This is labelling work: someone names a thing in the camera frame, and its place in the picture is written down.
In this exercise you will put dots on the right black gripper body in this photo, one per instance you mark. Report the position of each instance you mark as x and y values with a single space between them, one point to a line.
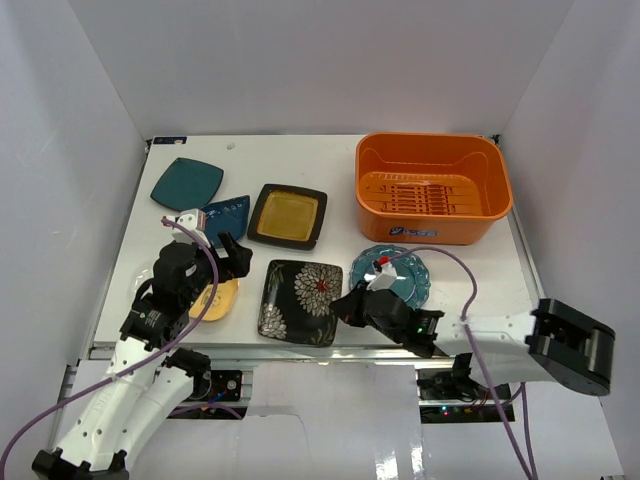
369 320

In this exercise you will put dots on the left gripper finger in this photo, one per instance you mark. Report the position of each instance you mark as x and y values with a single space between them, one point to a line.
235 252
229 270

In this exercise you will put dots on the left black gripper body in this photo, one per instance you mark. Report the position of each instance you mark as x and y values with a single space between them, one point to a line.
220 258

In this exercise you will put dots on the teal scalloped round plate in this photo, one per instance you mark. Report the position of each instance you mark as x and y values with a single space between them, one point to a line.
413 279

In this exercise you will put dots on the black floral square plate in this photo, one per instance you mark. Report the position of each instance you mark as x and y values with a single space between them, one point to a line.
295 305

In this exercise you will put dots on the black and amber square plate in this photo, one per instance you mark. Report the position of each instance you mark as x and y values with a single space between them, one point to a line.
288 217

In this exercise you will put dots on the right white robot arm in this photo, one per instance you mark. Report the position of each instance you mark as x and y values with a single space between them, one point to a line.
552 343

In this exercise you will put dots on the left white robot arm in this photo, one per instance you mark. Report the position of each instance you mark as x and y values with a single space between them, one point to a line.
148 374

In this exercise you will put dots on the orange plastic bin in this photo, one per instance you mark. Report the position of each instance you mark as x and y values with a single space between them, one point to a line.
428 188

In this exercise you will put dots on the yellow rounded plate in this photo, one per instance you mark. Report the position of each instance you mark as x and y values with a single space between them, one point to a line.
220 306

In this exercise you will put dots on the dark blue shell plate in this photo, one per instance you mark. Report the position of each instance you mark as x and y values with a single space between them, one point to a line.
227 216

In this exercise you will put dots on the teal square plate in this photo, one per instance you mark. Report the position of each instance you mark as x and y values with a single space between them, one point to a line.
187 184

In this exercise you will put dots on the blue table label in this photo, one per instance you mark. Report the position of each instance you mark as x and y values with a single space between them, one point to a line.
169 140

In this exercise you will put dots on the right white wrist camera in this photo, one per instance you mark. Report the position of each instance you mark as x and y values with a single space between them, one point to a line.
385 274

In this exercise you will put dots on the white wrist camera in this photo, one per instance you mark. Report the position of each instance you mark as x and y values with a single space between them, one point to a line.
194 221
385 274

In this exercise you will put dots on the aluminium table front rail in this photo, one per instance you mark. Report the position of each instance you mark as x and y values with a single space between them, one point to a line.
275 353

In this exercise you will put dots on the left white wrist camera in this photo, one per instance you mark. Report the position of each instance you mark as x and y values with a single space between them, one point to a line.
194 221

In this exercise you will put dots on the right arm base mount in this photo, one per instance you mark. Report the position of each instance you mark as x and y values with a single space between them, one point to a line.
453 384

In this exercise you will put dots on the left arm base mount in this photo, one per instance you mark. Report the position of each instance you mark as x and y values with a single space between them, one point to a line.
218 385

